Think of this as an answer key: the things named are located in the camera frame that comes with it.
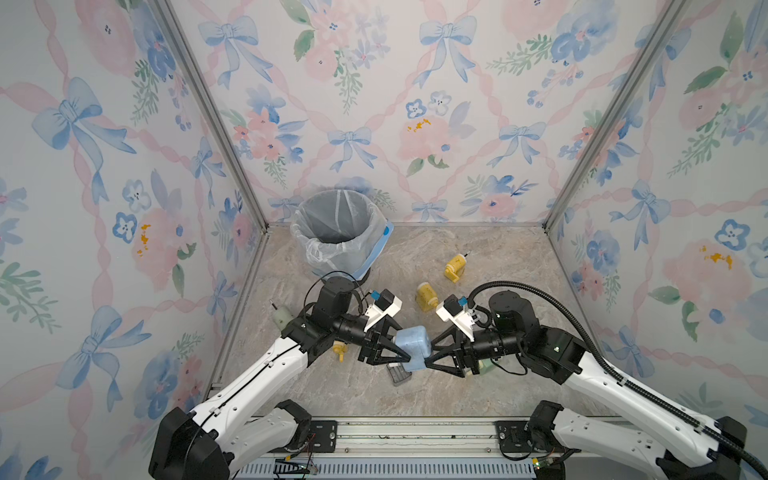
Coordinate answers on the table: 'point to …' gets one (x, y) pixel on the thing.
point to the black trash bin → (364, 278)
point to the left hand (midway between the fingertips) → (408, 349)
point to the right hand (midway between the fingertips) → (432, 353)
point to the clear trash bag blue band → (341, 231)
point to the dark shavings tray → (397, 373)
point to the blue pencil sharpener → (415, 342)
